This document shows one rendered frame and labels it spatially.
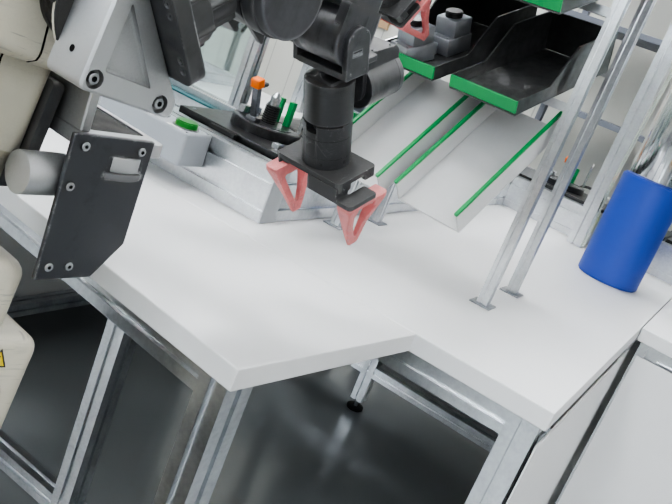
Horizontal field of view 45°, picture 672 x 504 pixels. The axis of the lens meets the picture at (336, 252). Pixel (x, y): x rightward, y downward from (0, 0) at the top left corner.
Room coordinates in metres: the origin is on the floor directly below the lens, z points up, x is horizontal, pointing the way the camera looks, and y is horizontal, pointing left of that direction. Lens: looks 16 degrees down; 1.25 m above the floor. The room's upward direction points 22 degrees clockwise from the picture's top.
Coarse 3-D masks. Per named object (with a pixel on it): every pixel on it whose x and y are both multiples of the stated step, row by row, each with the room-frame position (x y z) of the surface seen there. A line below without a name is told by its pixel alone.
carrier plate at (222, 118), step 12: (180, 108) 1.50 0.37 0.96; (192, 108) 1.50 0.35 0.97; (204, 108) 1.55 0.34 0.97; (204, 120) 1.47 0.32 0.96; (216, 120) 1.48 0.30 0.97; (228, 120) 1.53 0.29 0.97; (240, 132) 1.46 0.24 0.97; (252, 144) 1.42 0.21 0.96; (264, 144) 1.43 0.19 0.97; (276, 156) 1.40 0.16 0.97
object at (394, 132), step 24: (408, 72) 1.50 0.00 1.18; (408, 96) 1.51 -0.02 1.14; (432, 96) 1.50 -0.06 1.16; (456, 96) 1.49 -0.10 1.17; (360, 120) 1.42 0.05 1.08; (384, 120) 1.46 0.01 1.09; (408, 120) 1.45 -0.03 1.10; (432, 120) 1.44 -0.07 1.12; (456, 120) 1.42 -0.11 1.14; (360, 144) 1.42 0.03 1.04; (384, 144) 1.41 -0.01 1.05; (408, 144) 1.40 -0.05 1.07; (432, 144) 1.39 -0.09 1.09; (384, 168) 1.30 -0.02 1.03
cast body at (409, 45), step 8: (416, 16) 1.39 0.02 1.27; (416, 24) 1.37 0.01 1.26; (400, 32) 1.39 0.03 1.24; (432, 32) 1.39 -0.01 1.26; (392, 40) 1.39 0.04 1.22; (400, 40) 1.39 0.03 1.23; (408, 40) 1.37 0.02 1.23; (416, 40) 1.37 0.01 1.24; (424, 40) 1.38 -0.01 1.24; (432, 40) 1.39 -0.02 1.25; (400, 48) 1.37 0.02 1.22; (408, 48) 1.36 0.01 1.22; (416, 48) 1.37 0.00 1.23; (424, 48) 1.39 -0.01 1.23; (432, 48) 1.40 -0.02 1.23; (416, 56) 1.38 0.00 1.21; (424, 56) 1.39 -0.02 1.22; (432, 56) 1.41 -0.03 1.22
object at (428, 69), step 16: (448, 0) 1.52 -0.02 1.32; (464, 0) 1.56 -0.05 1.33; (480, 0) 1.59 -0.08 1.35; (496, 0) 1.57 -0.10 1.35; (512, 0) 1.55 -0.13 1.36; (432, 16) 1.50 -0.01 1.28; (480, 16) 1.60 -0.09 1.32; (496, 16) 1.57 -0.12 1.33; (512, 16) 1.46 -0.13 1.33; (528, 16) 1.50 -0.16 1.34; (480, 32) 1.56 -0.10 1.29; (496, 32) 1.44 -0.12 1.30; (480, 48) 1.41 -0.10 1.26; (416, 64) 1.35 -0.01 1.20; (432, 64) 1.39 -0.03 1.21; (448, 64) 1.35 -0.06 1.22; (464, 64) 1.39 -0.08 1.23; (432, 80) 1.33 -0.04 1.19
